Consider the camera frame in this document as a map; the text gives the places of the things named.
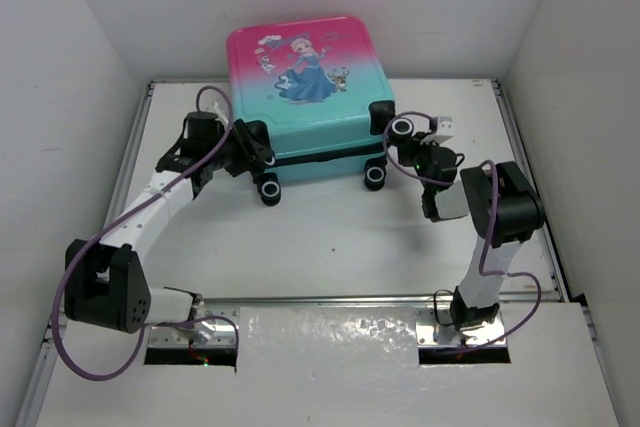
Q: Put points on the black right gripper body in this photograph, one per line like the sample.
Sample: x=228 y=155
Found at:
x=419 y=155

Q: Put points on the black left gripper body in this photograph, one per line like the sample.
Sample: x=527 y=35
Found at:
x=225 y=156

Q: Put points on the pink teal suitcase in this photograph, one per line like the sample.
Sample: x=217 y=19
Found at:
x=315 y=92

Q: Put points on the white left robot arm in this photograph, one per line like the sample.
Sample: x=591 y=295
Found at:
x=107 y=282

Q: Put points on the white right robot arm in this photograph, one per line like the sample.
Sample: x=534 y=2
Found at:
x=505 y=211

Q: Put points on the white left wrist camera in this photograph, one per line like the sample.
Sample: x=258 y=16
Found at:
x=220 y=111

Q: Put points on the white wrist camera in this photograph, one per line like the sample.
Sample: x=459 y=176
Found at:
x=443 y=129
x=220 y=111

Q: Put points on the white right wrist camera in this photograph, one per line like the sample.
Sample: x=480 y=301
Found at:
x=443 y=129

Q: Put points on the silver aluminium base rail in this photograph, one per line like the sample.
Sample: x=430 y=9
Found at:
x=320 y=317

